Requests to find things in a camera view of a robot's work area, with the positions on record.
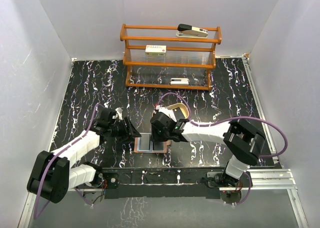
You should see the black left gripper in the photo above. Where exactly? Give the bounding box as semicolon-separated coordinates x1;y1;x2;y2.
108;117;141;144

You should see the grey credit card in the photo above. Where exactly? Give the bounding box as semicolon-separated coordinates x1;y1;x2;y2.
139;133;150;152
153;142;165;152

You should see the pink leather card holder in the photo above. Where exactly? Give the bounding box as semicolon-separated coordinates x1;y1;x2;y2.
134;133;172;153

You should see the beige wooden tray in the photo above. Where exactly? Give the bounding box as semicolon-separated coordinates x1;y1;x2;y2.
167;103;190;119

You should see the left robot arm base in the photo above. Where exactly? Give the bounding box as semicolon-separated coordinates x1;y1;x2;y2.
68;166;119;207

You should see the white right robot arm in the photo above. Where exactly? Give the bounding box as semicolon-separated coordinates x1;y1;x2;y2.
150;112;266;186

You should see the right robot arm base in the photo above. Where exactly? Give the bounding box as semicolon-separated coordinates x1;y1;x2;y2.
200;171;244;192

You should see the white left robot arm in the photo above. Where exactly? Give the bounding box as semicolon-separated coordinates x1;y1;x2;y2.
26;108;141;203

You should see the stack of credit cards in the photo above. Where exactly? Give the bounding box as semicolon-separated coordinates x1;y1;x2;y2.
172;107;185;121

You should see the small white stapler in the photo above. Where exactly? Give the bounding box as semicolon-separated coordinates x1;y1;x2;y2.
170;78;189;86

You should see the white staples box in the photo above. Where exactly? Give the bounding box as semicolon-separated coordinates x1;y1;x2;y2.
145;45;167;57

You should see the orange wooden shelf rack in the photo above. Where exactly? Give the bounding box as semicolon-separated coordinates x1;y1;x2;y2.
119;24;222;90

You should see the black and white stapler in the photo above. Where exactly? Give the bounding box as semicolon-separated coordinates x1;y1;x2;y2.
176;24;208;39

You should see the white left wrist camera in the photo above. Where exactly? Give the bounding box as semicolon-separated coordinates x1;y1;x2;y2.
115;107;123;120

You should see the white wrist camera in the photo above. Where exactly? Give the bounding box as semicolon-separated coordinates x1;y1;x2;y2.
156;106;177;122
115;107;123;120

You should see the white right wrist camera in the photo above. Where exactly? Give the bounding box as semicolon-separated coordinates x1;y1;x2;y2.
156;106;177;122

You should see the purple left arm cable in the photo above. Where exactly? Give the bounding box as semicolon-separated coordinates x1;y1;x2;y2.
33;103;106;220

